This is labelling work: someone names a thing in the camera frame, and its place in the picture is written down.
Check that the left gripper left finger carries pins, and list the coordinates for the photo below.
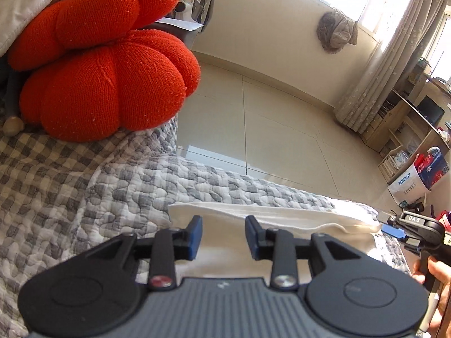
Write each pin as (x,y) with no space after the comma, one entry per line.
(101,288)

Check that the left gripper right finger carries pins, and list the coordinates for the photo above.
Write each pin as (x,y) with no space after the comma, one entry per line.
(330,289)

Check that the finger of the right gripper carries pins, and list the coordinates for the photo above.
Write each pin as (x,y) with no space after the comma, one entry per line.
(386,218)
(397,233)

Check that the white Winnie the Pooh sweatshirt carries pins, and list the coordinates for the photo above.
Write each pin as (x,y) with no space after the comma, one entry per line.
(224,252)

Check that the white paper on sofa arm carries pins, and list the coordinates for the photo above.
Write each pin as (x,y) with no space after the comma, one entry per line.
(181,24)

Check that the person's right hand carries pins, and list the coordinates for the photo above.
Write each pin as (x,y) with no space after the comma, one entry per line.
(438,314)

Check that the red storage basket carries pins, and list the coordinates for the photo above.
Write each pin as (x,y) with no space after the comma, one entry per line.
(445,219)

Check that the wooden desk shelf unit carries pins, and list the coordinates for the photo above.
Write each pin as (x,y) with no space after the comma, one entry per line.
(398,132)

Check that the grey checked quilted bedspread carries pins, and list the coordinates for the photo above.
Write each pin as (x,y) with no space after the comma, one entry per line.
(59,199)

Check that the black computer monitor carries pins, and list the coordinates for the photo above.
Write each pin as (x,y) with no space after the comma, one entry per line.
(430,110)

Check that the teal plush doll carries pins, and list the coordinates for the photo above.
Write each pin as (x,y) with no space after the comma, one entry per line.
(12,112)

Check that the beige patterned curtain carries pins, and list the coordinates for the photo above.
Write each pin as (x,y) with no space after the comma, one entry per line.
(359,106)

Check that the red flower-shaped plush cushion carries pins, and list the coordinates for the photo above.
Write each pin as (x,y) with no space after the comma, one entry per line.
(83,69)

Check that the grey hat on wall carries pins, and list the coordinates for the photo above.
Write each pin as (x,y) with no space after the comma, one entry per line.
(335,30)

